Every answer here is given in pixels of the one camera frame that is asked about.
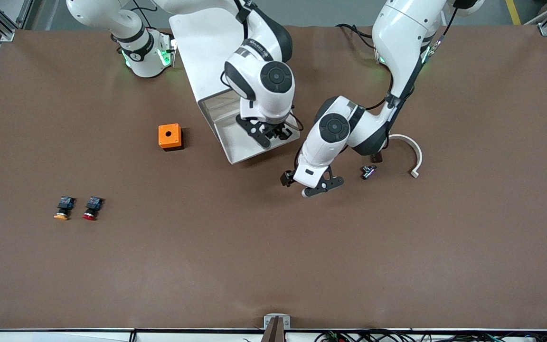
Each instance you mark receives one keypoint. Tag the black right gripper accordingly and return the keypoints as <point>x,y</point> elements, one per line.
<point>280,131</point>

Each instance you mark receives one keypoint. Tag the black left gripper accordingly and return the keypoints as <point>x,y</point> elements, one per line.
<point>285,178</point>

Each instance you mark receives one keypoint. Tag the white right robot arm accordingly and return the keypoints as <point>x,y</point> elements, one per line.
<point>264,85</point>

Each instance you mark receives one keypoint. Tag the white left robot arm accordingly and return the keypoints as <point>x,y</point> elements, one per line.
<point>401,38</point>

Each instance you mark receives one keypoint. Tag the red mushroom push button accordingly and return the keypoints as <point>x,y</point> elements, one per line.
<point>93,205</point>

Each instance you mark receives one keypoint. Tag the yellow mushroom push button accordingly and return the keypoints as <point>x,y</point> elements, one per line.
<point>64,205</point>

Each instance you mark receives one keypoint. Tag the brown table cover mat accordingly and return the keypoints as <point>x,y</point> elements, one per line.
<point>273,247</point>

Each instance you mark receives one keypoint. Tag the brown terminal block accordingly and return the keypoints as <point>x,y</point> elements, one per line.
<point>377,158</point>

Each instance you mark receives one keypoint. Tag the silver selector switch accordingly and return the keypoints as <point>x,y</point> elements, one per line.
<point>368,172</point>

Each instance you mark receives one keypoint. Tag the orange button enclosure box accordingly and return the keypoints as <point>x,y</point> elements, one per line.
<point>169,135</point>

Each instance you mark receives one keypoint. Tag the white curved plastic bracket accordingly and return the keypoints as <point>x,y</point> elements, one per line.
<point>419,159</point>

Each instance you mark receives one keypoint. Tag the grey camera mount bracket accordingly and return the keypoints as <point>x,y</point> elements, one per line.
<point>277,327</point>

